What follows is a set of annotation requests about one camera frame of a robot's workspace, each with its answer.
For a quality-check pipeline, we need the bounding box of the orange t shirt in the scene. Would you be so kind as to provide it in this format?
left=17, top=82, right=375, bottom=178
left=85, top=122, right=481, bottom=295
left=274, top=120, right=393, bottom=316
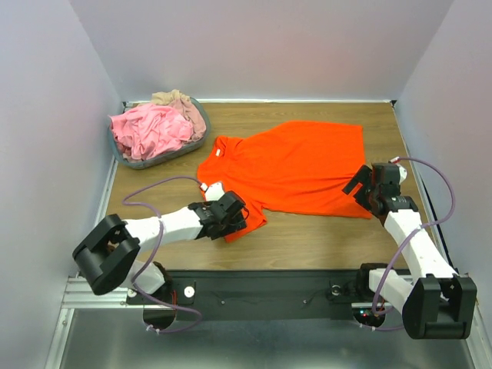
left=197, top=121, right=371, bottom=242

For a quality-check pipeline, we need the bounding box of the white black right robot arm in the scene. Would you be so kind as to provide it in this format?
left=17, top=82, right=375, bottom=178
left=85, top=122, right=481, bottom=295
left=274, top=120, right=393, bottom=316
left=343, top=157, right=477, bottom=339

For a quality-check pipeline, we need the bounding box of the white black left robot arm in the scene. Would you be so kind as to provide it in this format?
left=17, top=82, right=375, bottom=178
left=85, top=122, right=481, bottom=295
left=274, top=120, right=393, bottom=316
left=72, top=191, right=246, bottom=303

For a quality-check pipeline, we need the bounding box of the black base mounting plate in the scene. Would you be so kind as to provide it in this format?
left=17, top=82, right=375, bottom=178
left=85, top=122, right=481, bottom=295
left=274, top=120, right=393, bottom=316
left=126, top=270, right=401, bottom=322

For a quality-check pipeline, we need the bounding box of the beige t shirt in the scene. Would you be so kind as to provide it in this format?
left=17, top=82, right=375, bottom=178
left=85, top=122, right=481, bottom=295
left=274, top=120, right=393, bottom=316
left=150, top=89, right=207, bottom=142

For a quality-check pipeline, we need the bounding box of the grey laundry basket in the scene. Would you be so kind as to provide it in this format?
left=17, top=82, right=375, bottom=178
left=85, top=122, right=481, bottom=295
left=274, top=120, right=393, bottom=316
left=108, top=97, right=211, bottom=170

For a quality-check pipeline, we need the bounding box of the pink t shirt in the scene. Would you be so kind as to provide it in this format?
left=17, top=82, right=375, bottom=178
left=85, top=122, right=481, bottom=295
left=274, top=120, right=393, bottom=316
left=110, top=103, right=194, bottom=161

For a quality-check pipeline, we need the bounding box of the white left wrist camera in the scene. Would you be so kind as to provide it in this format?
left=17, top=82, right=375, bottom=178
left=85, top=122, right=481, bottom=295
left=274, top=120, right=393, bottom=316
left=200, top=181, right=225, bottom=201

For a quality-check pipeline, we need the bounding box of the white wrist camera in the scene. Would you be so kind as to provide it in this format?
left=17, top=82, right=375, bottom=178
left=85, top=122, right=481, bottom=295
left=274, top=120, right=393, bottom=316
left=390, top=157, right=407, bottom=185
left=200, top=181, right=225, bottom=201

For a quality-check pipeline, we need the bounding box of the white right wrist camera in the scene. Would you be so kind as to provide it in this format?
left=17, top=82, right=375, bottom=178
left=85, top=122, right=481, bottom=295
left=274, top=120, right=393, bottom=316
left=390, top=157, right=407, bottom=185

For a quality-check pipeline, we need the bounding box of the aluminium frame rail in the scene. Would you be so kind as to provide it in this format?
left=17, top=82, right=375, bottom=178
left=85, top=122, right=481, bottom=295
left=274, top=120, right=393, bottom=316
left=63, top=274, right=134, bottom=308

